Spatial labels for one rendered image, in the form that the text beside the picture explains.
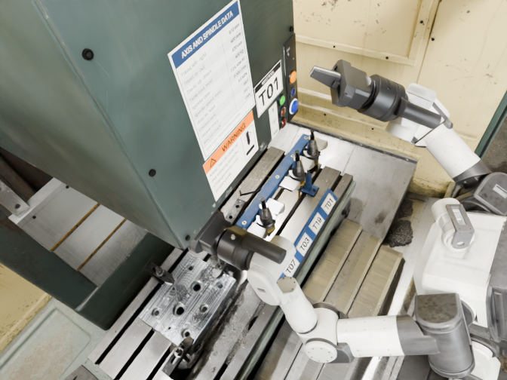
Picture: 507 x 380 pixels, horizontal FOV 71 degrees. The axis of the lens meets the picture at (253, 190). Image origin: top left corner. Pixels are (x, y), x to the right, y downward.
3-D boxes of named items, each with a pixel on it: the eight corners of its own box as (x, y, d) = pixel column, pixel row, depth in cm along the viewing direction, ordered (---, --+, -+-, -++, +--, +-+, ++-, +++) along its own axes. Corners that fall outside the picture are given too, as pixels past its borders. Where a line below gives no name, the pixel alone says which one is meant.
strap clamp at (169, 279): (182, 287, 140) (171, 271, 128) (177, 295, 138) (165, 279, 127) (158, 272, 145) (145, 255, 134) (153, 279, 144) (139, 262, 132)
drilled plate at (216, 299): (238, 284, 133) (236, 279, 129) (191, 356, 120) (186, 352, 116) (192, 258, 143) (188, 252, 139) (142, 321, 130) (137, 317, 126)
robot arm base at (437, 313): (434, 333, 93) (483, 344, 84) (416, 369, 85) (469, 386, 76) (419, 285, 89) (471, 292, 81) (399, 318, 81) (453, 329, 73)
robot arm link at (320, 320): (278, 277, 92) (305, 323, 100) (271, 311, 84) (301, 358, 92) (318, 271, 87) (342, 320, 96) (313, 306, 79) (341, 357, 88)
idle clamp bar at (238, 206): (248, 209, 159) (247, 201, 154) (219, 258, 146) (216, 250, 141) (239, 206, 161) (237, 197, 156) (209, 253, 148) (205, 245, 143)
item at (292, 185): (302, 183, 125) (302, 182, 124) (296, 194, 122) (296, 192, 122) (285, 176, 128) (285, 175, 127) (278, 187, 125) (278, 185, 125)
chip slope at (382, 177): (406, 193, 186) (418, 160, 166) (351, 307, 154) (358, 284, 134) (262, 141, 223) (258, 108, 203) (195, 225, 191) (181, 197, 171)
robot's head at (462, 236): (459, 225, 89) (468, 203, 84) (471, 252, 82) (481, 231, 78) (433, 225, 90) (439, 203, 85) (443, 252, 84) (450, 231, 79)
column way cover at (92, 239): (174, 206, 165) (130, 122, 125) (99, 291, 143) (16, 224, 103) (167, 201, 167) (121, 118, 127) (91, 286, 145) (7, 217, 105)
